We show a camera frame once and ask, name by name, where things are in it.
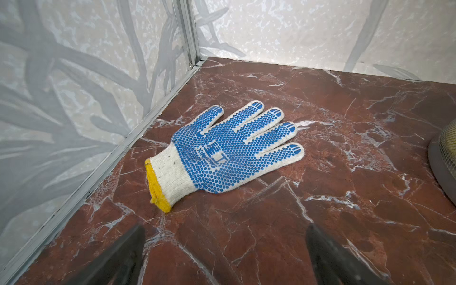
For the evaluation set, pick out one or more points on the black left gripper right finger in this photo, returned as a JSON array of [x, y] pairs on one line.
[[334, 265]]

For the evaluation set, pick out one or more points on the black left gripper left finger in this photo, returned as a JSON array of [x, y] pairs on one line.
[[120, 264]]

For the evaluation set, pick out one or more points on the blue dotted white work glove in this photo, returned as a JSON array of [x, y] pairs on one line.
[[219, 156]]

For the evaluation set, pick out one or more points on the mesh waste bin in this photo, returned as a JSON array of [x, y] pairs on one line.
[[442, 160]]

